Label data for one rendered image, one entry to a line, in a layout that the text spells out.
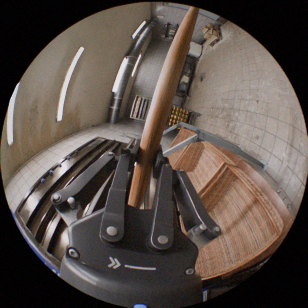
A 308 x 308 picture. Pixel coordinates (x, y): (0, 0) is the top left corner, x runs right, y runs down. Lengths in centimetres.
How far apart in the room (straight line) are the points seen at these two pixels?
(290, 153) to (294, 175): 21
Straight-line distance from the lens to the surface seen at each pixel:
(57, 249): 74
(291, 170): 121
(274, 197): 63
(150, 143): 15
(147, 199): 34
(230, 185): 79
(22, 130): 147
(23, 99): 145
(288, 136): 129
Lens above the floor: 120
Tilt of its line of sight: 6 degrees down
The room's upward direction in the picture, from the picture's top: 76 degrees counter-clockwise
